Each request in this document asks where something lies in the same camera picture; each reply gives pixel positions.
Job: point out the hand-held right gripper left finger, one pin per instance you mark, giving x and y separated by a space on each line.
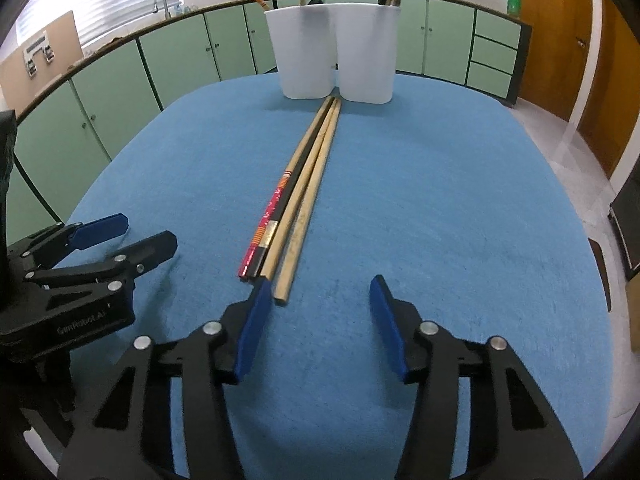
252 330

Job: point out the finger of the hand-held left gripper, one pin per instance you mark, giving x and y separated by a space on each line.
150 250
102 227

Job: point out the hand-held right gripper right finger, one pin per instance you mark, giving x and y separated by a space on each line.
392 330

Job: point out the plain bamboo chopstick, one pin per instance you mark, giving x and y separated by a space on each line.
292 260
280 240

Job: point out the black chopstick silver band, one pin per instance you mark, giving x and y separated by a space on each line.
272 230

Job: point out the white double utensil holder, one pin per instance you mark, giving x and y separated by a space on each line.
305 60

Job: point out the blue table mat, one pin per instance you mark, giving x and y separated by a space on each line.
425 210

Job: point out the green base cabinets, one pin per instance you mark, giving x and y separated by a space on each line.
175 60

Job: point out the cardboard box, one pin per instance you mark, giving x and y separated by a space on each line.
55 35

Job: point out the brown wooden stool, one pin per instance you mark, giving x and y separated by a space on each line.
600 275

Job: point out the black glass cabinet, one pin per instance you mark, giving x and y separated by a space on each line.
627 230

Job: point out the plain wooden door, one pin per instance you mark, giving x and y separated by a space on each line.
615 100

